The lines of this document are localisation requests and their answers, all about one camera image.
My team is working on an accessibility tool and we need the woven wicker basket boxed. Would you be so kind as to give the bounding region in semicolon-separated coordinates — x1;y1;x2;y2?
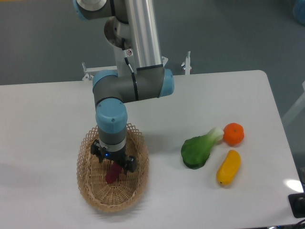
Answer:
76;123;149;212

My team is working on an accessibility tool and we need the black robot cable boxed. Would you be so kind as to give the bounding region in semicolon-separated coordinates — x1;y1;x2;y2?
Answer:
121;38;138;79

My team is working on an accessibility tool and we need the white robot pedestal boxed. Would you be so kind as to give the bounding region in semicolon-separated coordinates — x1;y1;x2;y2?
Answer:
113;46;136;77

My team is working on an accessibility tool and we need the purple sweet potato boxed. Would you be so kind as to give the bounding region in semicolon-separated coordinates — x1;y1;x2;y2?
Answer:
105;162;122;184

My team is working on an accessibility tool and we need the white metal base frame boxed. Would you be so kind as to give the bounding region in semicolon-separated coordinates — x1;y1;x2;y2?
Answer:
82;51;192;81

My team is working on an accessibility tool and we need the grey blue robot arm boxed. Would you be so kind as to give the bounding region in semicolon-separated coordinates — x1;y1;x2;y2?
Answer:
73;0;174;172

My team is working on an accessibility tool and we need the yellow mango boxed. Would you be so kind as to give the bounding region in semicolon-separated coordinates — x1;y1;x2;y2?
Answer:
216;150;241;186

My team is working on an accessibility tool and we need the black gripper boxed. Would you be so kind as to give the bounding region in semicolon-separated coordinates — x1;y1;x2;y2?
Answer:
91;139;137;174

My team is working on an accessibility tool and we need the black device at edge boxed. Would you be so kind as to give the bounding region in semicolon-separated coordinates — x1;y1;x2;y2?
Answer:
288;193;305;219

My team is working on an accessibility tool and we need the orange tangerine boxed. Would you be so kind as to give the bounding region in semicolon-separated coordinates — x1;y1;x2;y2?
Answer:
223;123;244;146

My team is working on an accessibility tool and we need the green bok choy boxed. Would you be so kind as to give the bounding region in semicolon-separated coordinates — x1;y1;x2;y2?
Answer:
181;127;224;169

